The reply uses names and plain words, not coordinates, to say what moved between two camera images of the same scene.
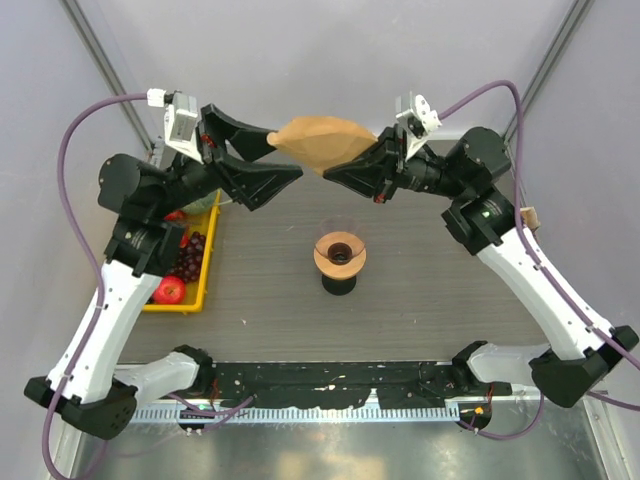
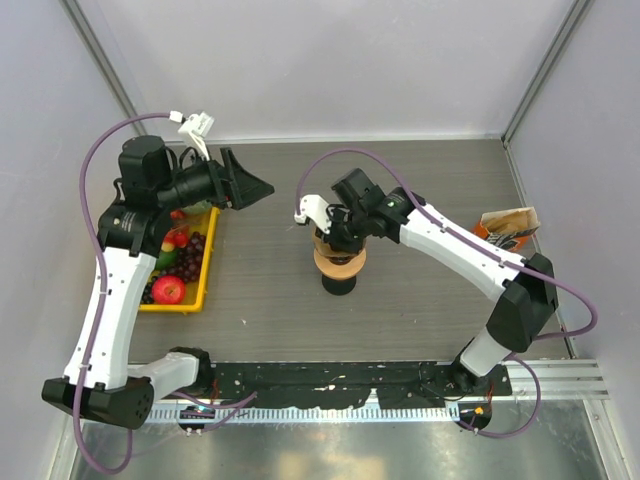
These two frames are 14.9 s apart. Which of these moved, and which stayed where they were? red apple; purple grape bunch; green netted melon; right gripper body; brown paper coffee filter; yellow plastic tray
Moved: right gripper body; brown paper coffee filter
Stayed: green netted melon; purple grape bunch; yellow plastic tray; red apple
